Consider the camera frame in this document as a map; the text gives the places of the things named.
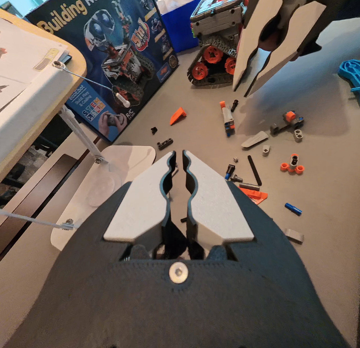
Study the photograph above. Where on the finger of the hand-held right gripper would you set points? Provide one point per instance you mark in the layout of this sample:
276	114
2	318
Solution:
258	13
303	24

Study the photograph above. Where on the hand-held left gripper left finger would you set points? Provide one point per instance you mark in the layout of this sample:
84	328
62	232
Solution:
135	207

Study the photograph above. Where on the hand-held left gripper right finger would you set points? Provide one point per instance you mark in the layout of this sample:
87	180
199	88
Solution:
219	207

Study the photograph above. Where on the small grey axle connector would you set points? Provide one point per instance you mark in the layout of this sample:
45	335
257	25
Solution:
237	178

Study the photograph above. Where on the grey tube sleeve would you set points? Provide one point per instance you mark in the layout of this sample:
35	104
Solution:
249	186

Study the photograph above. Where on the orange angled panel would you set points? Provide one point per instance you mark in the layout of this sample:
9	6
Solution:
254	196

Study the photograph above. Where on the black connector with blue pin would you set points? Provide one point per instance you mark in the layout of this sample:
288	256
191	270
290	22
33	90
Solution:
230	171

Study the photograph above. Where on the grey orange tracked toy robot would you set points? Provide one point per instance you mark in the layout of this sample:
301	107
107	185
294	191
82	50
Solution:
213	30

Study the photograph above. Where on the long black axle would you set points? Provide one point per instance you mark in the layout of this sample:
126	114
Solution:
254	170

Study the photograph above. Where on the white book stand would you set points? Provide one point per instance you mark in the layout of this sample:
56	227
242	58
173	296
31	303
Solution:
126	156

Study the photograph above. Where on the cyan plastic brick tool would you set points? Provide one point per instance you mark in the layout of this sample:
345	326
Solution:
350	72

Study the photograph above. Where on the dark grey short beam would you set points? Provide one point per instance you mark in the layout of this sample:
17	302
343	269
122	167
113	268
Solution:
165	144

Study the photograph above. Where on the light grey cross-hole connector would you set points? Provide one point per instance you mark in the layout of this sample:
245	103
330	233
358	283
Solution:
266	150

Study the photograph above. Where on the blue pin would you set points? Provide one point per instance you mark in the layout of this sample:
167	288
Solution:
293	208

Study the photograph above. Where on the light grey curved blade panel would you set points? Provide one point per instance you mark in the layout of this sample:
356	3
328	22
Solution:
254	140

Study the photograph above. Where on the small black connector piece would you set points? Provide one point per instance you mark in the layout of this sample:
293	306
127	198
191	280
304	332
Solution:
153	130

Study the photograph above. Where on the light grey short beam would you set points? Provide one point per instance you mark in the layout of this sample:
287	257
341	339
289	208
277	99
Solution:
294	235

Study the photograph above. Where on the blue storage bin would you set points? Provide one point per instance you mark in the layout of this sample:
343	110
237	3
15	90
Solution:
180	30

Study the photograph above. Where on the orange bush grey connector assembly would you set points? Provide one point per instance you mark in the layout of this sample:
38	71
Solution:
294	160

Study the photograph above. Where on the white grey orange block assembly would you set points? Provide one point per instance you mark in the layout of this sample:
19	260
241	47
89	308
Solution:
227	118

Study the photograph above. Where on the grey orange blue block assembly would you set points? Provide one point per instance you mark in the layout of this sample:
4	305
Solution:
289	116

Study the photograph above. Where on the black axle pin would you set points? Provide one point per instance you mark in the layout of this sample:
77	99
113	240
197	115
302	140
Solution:
234	105

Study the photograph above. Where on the orange wedge block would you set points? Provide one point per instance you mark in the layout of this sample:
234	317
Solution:
178	116

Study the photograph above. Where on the light grey two-hole connector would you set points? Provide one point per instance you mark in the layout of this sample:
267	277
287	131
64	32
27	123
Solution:
298	134

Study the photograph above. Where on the printed robot kit box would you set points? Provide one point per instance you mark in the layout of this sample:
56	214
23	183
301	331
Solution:
112	58

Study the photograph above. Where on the instruction manual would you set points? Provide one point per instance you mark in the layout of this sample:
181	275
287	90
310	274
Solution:
22	58

